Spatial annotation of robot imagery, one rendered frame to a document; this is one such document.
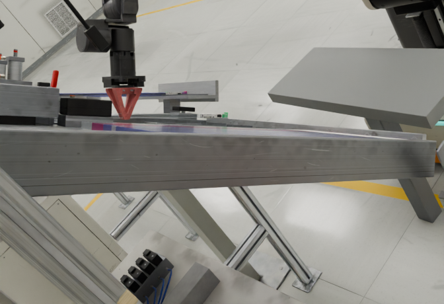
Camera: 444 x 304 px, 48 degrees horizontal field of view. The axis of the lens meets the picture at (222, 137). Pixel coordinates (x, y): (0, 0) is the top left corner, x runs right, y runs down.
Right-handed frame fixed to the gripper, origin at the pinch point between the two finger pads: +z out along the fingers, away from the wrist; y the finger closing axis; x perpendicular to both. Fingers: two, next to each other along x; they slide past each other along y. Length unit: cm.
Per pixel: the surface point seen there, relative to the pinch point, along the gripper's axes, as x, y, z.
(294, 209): 92, -38, 45
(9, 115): -31.7, 27.8, -3.0
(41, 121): -25.7, 23.0, -1.5
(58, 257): -37, 64, 8
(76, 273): -35, 64, 10
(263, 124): 28.0, 16.7, 2.9
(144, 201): 45, -81, 42
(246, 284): 9.0, 32.7, 32.3
